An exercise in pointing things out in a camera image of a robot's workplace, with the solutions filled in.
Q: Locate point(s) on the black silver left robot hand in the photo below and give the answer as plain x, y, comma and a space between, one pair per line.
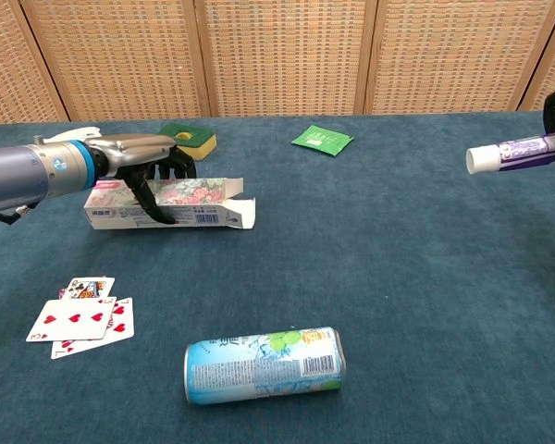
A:
134, 150

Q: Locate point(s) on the white purple toothpaste tube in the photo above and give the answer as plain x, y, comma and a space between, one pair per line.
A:
513, 152

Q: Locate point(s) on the floral toothpaste box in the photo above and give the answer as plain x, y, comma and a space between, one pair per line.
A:
189, 194

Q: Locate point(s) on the clubs face playing card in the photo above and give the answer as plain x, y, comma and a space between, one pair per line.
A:
90, 289

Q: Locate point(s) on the seven of hearts card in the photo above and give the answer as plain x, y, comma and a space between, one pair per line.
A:
120, 326

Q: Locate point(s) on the three of hearts card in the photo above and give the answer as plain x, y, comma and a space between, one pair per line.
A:
71, 319

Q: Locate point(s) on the white wet wipes pack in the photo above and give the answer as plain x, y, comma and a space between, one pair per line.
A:
81, 132

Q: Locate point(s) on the green yellow sponge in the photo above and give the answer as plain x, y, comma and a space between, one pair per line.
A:
203, 143

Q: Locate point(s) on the bamboo folding screen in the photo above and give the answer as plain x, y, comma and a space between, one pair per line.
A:
277, 55

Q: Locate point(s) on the green sachet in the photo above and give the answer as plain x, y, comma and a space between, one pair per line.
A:
321, 139

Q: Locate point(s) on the blue felt table cover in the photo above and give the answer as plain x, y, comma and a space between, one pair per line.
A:
374, 277

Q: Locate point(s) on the light blue drink can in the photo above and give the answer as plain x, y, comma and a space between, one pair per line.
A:
259, 365

